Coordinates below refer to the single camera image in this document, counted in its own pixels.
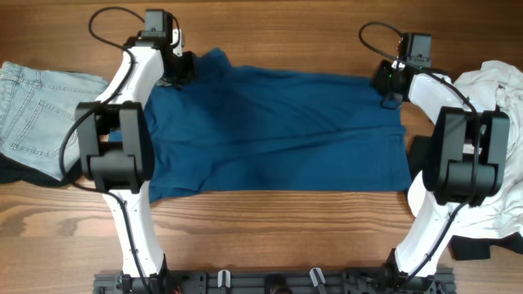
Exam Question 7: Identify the blue t-shirt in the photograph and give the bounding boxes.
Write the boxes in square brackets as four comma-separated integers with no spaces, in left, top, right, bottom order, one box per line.
[145,49,411,201]

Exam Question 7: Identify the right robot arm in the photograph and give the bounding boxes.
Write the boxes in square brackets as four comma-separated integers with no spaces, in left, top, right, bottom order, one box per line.
[375,33,509,293]

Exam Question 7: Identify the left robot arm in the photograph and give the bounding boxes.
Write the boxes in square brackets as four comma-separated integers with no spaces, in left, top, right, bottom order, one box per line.
[68,9,197,293]

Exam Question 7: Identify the white garment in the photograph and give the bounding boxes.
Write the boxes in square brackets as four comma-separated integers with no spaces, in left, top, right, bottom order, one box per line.
[407,60,523,240]

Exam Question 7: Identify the folded light denim shorts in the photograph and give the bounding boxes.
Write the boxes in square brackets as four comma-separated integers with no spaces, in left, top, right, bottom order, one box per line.
[1,61,108,180]

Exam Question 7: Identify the black garment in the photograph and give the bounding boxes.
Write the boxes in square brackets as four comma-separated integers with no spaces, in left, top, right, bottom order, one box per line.
[406,134,523,261]

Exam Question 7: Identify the dark garment under shorts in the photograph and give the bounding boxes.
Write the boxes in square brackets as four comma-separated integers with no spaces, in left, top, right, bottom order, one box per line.
[1,154,69,188]

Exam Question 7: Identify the left black cable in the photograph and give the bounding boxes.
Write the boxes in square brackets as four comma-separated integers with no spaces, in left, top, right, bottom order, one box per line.
[58,6,152,294]

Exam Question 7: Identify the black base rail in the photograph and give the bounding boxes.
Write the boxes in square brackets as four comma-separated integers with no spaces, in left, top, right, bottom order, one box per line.
[92,267,456,294]

